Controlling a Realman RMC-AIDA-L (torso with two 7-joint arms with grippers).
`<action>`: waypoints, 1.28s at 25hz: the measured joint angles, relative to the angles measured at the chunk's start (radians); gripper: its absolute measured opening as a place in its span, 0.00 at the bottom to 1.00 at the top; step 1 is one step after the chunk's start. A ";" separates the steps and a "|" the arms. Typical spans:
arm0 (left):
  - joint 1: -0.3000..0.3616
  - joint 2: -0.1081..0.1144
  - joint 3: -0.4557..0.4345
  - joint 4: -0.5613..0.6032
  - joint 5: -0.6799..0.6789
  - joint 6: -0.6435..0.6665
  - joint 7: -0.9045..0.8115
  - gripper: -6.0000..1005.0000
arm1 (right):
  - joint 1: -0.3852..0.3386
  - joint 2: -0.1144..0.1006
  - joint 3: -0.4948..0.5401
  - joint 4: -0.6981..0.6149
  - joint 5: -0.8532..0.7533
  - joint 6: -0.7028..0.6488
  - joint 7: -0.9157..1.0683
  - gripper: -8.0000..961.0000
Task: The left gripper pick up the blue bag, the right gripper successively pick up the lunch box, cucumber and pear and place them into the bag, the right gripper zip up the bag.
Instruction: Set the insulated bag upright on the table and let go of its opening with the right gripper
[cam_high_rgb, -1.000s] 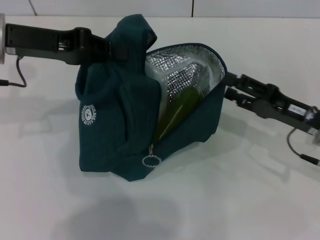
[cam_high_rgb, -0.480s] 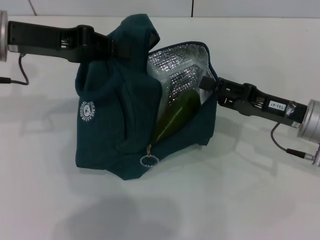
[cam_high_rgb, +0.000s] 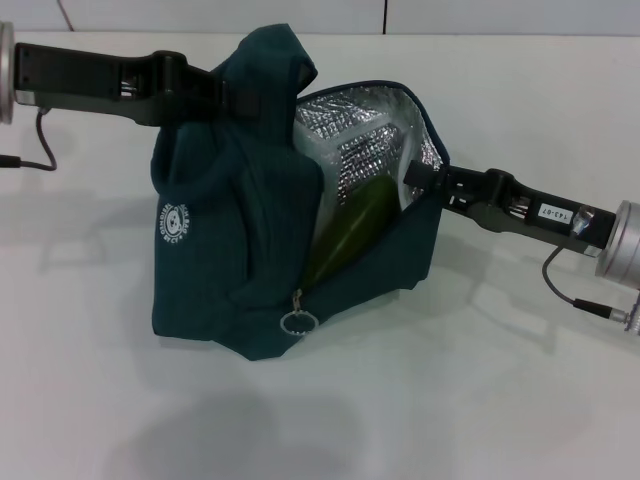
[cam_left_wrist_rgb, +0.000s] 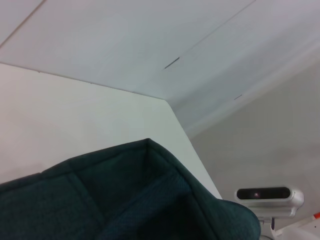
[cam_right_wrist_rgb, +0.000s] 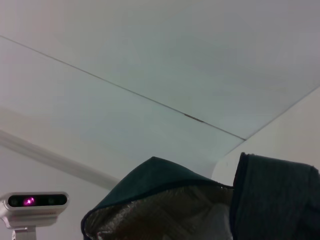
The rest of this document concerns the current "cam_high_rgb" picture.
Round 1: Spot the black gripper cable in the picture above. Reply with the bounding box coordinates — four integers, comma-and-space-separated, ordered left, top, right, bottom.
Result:
0, 107, 59, 171
543, 247, 634, 319

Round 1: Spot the green cucumber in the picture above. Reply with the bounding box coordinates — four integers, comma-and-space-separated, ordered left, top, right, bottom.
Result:
304, 175, 401, 285

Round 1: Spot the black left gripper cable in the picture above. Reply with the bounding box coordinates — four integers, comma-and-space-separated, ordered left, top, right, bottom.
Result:
0, 107, 59, 171

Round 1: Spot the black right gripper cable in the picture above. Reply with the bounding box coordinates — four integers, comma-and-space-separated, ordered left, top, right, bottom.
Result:
543, 247, 634, 319

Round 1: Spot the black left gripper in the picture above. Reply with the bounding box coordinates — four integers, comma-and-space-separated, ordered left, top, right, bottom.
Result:
14, 42, 264, 126

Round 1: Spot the dark teal insulated lunch bag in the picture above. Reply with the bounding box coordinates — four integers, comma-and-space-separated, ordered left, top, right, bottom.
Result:
149, 22, 449, 362

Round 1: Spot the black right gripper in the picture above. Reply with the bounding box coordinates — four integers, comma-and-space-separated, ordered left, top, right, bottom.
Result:
402, 160, 619, 256

